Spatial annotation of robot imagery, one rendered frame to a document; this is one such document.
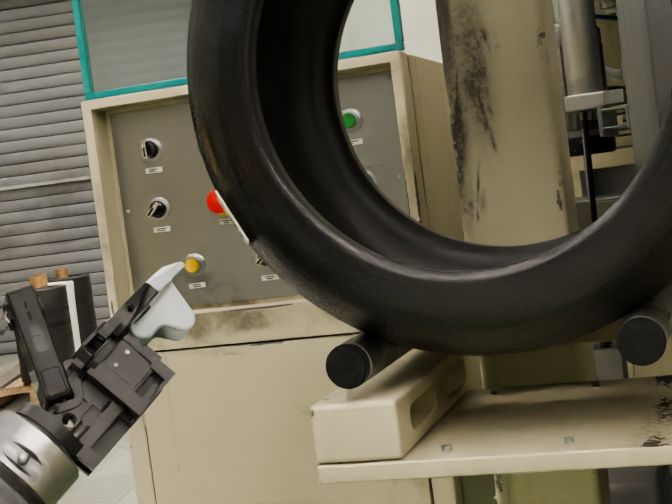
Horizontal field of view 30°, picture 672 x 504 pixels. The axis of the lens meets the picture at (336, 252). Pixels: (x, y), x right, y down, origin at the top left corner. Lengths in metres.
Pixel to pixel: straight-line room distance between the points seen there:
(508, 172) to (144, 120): 0.79
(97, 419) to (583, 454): 0.44
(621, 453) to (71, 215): 9.85
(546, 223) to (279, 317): 0.61
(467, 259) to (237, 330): 0.67
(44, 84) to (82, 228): 1.26
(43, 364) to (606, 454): 0.52
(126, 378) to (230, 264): 0.95
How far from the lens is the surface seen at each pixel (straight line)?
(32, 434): 1.12
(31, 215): 11.00
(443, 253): 1.46
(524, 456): 1.20
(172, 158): 2.11
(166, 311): 1.18
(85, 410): 1.15
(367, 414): 1.22
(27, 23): 11.07
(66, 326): 7.72
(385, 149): 1.99
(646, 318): 1.17
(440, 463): 1.22
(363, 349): 1.22
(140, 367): 1.15
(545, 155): 1.54
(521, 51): 1.54
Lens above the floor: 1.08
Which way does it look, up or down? 3 degrees down
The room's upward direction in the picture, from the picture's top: 7 degrees counter-clockwise
